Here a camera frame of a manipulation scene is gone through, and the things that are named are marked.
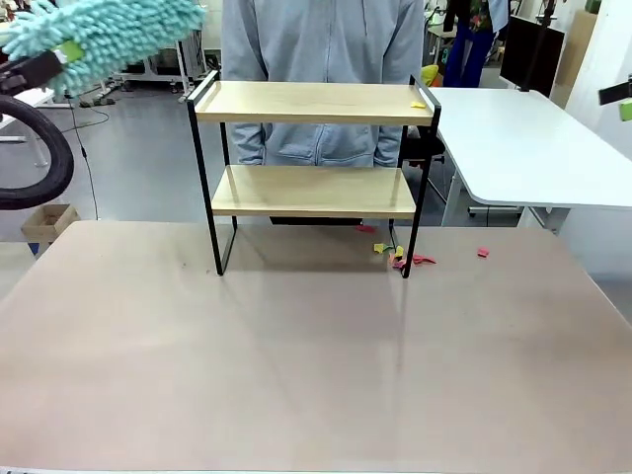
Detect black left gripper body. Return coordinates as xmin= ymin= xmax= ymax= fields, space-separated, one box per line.
xmin=0 ymin=63 xmax=29 ymax=96

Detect teal microfibre duster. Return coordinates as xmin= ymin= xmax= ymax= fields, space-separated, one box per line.
xmin=0 ymin=0 xmax=208 ymax=99

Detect two-tier wooden black-framed shelf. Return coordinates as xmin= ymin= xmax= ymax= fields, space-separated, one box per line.
xmin=186 ymin=69 xmax=442 ymax=279

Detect white desk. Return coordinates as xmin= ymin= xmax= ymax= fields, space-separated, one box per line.
xmin=0 ymin=87 xmax=56 ymax=144

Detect brown cardboard board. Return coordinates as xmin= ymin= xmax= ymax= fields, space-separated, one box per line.
xmin=562 ymin=9 xmax=599 ymax=111

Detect black monitor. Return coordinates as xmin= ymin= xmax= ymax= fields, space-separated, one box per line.
xmin=499 ymin=14 xmax=566 ymax=99

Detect large white table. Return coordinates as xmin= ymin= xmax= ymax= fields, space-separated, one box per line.
xmin=427 ymin=87 xmax=632 ymax=229

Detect grey-topped metal workbench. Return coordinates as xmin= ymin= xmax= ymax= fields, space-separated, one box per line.
xmin=116 ymin=29 xmax=211 ymax=96

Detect open cardboard box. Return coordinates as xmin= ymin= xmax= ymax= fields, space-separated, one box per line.
xmin=21 ymin=203 xmax=81 ymax=244

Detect person in blue trousers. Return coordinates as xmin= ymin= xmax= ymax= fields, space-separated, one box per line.
xmin=440 ymin=0 xmax=511 ymax=89

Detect black padded chair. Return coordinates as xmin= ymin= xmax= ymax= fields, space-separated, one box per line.
xmin=398 ymin=126 xmax=446 ymax=169

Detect person in grey hoodie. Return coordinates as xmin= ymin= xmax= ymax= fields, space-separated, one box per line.
xmin=220 ymin=0 xmax=426 ymax=168

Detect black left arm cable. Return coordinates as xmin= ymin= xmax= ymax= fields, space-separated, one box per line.
xmin=0 ymin=94 xmax=75 ymax=211

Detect black floor cable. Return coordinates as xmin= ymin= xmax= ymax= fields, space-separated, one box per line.
xmin=66 ymin=93 xmax=111 ymax=221

